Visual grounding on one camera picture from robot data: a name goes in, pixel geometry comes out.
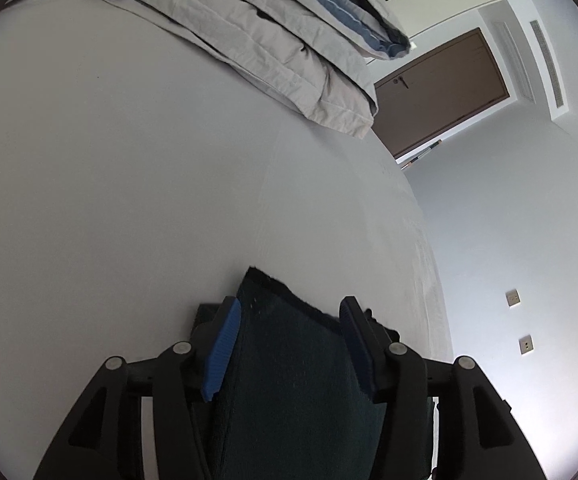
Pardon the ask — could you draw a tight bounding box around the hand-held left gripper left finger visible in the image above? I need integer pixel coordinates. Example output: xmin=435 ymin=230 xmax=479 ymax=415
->
xmin=32 ymin=296 xmax=242 ymax=480

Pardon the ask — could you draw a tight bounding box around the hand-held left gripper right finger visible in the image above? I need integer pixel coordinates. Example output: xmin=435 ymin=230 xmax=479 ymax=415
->
xmin=339 ymin=296 xmax=547 ymax=480

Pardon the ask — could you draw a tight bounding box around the dark green sweater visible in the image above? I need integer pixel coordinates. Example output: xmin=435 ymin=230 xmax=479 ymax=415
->
xmin=189 ymin=266 xmax=440 ymax=480

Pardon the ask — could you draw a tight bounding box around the bed with white sheet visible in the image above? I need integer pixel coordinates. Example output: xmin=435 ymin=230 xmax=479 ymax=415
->
xmin=0 ymin=0 xmax=454 ymax=480

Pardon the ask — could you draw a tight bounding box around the striped pole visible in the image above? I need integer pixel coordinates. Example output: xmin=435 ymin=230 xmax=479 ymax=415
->
xmin=403 ymin=140 xmax=442 ymax=167

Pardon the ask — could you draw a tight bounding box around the brown door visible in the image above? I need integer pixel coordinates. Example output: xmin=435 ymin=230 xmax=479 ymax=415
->
xmin=371 ymin=27 xmax=512 ymax=159

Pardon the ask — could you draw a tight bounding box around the folded grey and blue duvet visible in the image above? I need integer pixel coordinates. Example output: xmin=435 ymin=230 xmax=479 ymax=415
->
xmin=24 ymin=0 xmax=412 ymax=139

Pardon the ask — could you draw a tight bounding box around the white air vent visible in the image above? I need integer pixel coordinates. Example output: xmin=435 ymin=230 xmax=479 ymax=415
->
xmin=529 ymin=20 xmax=568 ymax=110

